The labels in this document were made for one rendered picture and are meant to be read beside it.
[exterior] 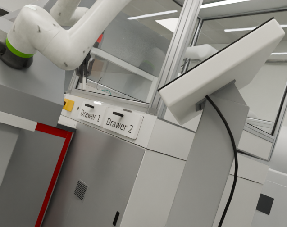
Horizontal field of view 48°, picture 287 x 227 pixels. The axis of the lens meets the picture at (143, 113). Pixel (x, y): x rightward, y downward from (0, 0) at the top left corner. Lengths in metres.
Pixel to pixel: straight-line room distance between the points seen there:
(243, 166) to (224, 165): 1.00
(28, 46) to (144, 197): 0.79
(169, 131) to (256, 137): 0.66
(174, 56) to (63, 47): 0.49
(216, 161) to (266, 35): 0.35
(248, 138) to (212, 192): 1.00
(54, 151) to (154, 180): 0.69
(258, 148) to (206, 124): 1.09
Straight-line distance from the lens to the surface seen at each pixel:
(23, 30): 1.31
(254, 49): 0.78
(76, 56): 1.29
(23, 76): 1.42
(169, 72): 1.44
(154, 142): 1.42
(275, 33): 0.80
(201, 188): 0.92
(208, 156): 0.91
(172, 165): 1.52
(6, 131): 1.40
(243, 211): 2.04
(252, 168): 1.98
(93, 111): 1.83
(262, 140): 2.01
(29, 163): 1.90
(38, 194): 1.98
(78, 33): 1.31
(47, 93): 1.42
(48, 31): 1.29
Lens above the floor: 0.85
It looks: 3 degrees up
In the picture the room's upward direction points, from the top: 19 degrees clockwise
